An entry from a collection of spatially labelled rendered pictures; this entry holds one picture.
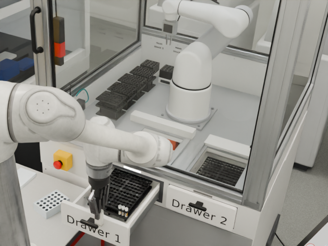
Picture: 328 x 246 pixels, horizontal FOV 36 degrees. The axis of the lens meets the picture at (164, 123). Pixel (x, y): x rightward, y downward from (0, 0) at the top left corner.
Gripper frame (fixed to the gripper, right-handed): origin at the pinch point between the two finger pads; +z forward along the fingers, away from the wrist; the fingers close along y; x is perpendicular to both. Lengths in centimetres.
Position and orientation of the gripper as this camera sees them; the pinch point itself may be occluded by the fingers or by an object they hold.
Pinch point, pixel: (98, 216)
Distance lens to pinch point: 186.7
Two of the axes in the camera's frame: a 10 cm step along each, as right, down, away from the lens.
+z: -0.7, 8.5, 5.3
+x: -9.0, -2.8, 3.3
